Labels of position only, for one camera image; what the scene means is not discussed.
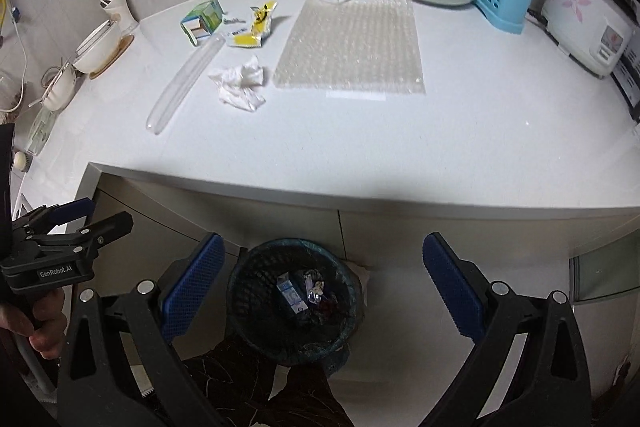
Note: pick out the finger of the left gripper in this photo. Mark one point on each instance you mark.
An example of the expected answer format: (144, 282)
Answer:
(44, 219)
(100, 234)

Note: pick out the yellow white snack wrapper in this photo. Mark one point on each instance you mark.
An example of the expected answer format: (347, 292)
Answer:
(259, 29)

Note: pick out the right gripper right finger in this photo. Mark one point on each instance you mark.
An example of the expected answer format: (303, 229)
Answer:
(551, 384)

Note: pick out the person's left hand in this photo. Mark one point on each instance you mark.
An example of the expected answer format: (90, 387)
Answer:
(48, 340)

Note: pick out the clear plastic toothbrush case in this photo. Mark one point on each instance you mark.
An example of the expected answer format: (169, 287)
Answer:
(179, 87)

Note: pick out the clear bubble wrap sheet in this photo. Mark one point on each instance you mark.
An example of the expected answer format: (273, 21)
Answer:
(356, 46)

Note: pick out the wooden coaster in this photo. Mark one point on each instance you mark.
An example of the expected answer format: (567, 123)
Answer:
(124, 43)

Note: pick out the crumpled white tissue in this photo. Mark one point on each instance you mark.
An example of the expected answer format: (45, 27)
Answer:
(237, 86)

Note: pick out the black mesh trash bin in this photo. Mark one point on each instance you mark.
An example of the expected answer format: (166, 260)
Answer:
(293, 301)

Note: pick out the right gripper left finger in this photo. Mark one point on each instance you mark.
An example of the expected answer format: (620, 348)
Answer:
(119, 367)

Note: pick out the white bowl with lid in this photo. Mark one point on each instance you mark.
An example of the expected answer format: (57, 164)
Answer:
(98, 48)

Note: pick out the white microwave oven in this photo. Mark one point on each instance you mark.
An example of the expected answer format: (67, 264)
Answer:
(626, 77)

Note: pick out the white floral rice cooker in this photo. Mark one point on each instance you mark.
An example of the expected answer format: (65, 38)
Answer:
(595, 32)

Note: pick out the green white carton box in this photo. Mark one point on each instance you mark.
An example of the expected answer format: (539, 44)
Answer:
(202, 21)

